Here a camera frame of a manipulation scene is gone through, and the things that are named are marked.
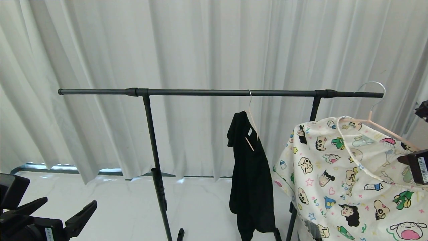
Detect pink clothes hanger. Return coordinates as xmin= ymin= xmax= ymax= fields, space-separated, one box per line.
xmin=245 ymin=89 xmax=260 ymax=151
xmin=337 ymin=81 xmax=421 ymax=152

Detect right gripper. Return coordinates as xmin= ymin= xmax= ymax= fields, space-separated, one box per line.
xmin=397 ymin=149 xmax=428 ymax=185

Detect black clothes rack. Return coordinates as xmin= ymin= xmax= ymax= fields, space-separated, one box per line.
xmin=58 ymin=88 xmax=384 ymax=241

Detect black garment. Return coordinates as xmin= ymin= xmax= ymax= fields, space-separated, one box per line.
xmin=226 ymin=111 xmax=277 ymax=241

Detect cream printed garment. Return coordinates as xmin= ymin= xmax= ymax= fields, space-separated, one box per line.
xmin=271 ymin=116 xmax=428 ymax=241

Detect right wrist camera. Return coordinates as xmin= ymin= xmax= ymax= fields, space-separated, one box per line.
xmin=414 ymin=100 xmax=428 ymax=123

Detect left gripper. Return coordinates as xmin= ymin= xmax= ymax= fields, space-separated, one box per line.
xmin=0 ymin=197 xmax=98 ymax=241

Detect white curtain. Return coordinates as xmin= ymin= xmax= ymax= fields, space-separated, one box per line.
xmin=0 ymin=0 xmax=428 ymax=184

